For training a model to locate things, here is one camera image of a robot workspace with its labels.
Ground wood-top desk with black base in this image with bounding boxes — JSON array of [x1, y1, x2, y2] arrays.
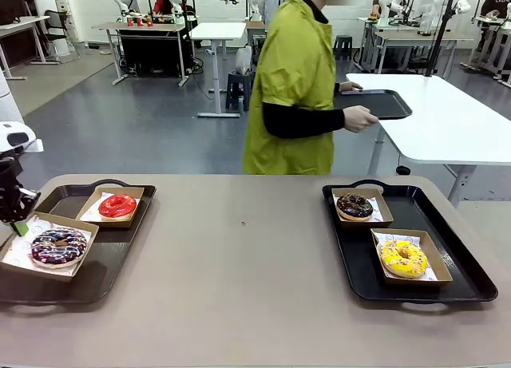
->
[[91, 22, 191, 87]]

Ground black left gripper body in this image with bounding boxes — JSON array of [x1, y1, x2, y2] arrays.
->
[[0, 149, 26, 204]]

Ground black plastic tray with handles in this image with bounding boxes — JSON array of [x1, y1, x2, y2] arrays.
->
[[321, 178, 500, 306]]

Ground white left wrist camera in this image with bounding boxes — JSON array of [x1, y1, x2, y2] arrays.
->
[[15, 137, 46, 154]]

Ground white plastic bag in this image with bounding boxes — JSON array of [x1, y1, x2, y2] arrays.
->
[[235, 44, 254, 76]]

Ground person in lime jacket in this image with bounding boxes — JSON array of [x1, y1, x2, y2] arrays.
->
[[242, 0, 337, 176]]

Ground black mesh office chair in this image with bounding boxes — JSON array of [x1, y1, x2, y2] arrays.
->
[[41, 8, 81, 64]]

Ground person in black clothes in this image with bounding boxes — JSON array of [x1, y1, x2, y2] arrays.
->
[[474, 0, 511, 54]]

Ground white height-adjustable desk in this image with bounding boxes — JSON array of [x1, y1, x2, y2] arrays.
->
[[188, 21, 248, 119]]

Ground person's right hand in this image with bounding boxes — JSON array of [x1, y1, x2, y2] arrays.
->
[[343, 105, 378, 134]]

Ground purple drizzled donut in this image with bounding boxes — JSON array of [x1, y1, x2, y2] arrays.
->
[[30, 226, 89, 270]]

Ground chocolate sprinkle donut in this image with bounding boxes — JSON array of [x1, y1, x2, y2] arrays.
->
[[335, 193, 374, 223]]

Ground black serving tray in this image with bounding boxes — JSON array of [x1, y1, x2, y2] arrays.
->
[[334, 89, 414, 121]]

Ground red glazed donut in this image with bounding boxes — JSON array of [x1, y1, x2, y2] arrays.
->
[[97, 193, 138, 222]]

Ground grey desk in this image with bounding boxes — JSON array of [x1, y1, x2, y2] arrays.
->
[[0, 15, 51, 81]]

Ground person in grey jacket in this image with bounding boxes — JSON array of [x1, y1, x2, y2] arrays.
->
[[256, 0, 289, 26]]

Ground yellow sprinkle donut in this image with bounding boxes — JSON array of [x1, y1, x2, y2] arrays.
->
[[378, 239, 430, 279]]

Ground beige long table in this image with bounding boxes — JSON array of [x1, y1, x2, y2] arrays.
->
[[356, 16, 477, 76]]

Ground large white table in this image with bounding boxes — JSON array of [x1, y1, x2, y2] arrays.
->
[[344, 73, 511, 210]]

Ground white printed paper liner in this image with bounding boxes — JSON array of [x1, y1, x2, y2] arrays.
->
[[334, 192, 386, 223], [1, 220, 81, 278], [85, 189, 141, 222], [374, 231, 437, 282]]

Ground person's right forearm black sleeve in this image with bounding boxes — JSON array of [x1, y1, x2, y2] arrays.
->
[[260, 101, 347, 140]]

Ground white trash bin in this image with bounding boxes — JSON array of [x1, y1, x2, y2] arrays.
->
[[50, 35, 71, 60]]

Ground brown cardboard box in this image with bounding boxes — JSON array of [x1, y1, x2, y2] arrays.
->
[[75, 185, 146, 230], [331, 188, 394, 229], [370, 228, 454, 287], [0, 211, 101, 283]]

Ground brown plastic tray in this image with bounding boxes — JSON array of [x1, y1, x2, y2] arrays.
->
[[0, 178, 157, 306]]

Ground black stand pole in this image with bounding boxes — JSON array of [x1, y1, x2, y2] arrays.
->
[[426, 0, 460, 78]]

